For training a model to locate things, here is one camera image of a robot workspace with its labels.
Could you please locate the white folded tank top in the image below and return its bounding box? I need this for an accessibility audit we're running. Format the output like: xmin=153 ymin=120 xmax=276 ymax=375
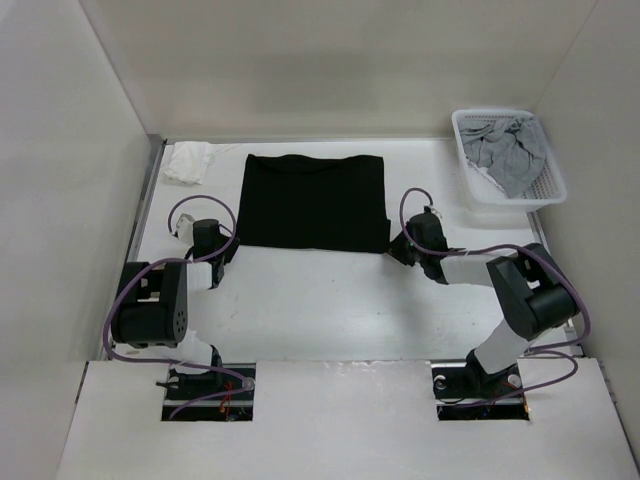
xmin=160 ymin=141 xmax=215 ymax=185

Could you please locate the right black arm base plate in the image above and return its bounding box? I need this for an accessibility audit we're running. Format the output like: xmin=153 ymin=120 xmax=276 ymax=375
xmin=431 ymin=363 xmax=529 ymax=421

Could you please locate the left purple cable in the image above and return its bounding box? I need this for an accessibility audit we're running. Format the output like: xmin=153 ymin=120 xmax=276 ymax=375
xmin=102 ymin=194 xmax=257 ymax=419

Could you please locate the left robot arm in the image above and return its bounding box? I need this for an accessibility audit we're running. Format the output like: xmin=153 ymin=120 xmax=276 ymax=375
xmin=103 ymin=216 xmax=251 ymax=399

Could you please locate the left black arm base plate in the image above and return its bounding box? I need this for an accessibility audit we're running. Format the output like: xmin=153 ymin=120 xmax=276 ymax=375
xmin=156 ymin=369 xmax=255 ymax=423

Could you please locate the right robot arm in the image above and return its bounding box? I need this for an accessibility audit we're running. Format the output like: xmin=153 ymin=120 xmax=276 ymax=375
xmin=388 ymin=207 xmax=584 ymax=399

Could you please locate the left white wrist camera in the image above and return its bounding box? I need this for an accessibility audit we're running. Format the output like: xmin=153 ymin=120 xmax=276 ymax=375
xmin=173 ymin=213 xmax=196 ymax=244

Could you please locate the purple cable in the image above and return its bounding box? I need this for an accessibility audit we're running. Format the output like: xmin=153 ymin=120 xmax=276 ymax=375
xmin=399 ymin=187 xmax=589 ymax=407
xmin=102 ymin=194 xmax=257 ymax=419

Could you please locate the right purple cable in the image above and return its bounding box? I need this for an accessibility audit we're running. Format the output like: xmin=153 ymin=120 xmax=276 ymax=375
xmin=399 ymin=187 xmax=589 ymax=407

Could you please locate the metal table edge rail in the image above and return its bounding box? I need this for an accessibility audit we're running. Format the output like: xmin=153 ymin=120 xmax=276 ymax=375
xmin=97 ymin=132 xmax=168 ymax=362

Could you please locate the black tank top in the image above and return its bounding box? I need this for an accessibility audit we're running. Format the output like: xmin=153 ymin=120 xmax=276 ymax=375
xmin=237 ymin=154 xmax=391 ymax=254

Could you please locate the white plastic laundry basket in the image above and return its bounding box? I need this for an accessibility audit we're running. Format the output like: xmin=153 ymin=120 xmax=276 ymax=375
xmin=451 ymin=108 xmax=567 ymax=213

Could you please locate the grey tank top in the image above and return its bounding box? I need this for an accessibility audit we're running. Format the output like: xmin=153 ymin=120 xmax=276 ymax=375
xmin=458 ymin=116 xmax=547 ymax=198

